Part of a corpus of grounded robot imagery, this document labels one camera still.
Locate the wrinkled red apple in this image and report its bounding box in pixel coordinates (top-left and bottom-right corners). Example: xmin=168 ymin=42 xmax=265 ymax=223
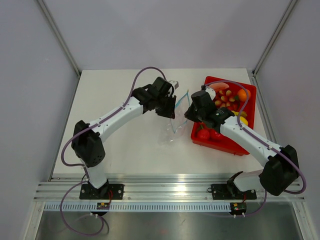
xmin=196 ymin=129 xmax=211 ymax=141

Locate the clear zip top bag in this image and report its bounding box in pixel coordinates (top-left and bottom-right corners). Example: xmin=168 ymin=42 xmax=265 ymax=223
xmin=158 ymin=90 xmax=191 ymax=146

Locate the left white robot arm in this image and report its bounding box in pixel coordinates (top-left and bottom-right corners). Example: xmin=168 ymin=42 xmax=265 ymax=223
xmin=71 ymin=77 xmax=179 ymax=200

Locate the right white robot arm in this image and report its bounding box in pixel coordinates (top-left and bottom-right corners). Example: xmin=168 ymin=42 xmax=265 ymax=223
xmin=184 ymin=90 xmax=303 ymax=198

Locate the watermelon slice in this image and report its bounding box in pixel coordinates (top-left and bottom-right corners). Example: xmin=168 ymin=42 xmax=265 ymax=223
xmin=208 ymin=82 xmax=230 ymax=92

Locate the red plastic bin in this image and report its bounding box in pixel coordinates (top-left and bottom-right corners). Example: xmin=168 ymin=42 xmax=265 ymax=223
xmin=190 ymin=76 xmax=257 ymax=156

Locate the yellow banana bunch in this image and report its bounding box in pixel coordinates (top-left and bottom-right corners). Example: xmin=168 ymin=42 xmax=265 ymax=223
xmin=231 ymin=110 xmax=248 ymax=119

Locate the orange fruit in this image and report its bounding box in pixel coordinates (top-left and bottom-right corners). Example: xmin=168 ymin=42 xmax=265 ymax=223
xmin=236 ymin=89 xmax=251 ymax=103

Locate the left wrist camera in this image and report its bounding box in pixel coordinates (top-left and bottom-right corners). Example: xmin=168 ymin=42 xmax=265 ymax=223
xmin=169 ymin=80 xmax=179 ymax=90

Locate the right black mount plate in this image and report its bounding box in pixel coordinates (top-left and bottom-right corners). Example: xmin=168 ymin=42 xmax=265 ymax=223
xmin=207 ymin=183 xmax=257 ymax=201

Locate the black mount plate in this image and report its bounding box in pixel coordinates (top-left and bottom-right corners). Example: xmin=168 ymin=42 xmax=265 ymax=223
xmin=207 ymin=183 xmax=257 ymax=201
xmin=79 ymin=183 xmax=125 ymax=200

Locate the left black mount plate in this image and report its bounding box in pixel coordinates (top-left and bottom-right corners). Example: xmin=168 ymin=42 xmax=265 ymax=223
xmin=79 ymin=183 xmax=125 ymax=200

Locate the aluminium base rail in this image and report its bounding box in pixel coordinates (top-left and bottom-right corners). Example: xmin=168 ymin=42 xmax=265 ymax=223
xmin=33 ymin=173 xmax=306 ymax=202

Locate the right aluminium frame post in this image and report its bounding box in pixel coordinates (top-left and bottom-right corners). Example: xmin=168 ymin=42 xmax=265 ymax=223
xmin=252 ymin=0 xmax=300 ymax=77

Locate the white slotted cable duct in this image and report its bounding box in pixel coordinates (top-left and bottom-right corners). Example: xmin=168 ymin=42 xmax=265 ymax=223
xmin=43 ymin=202 xmax=231 ymax=213

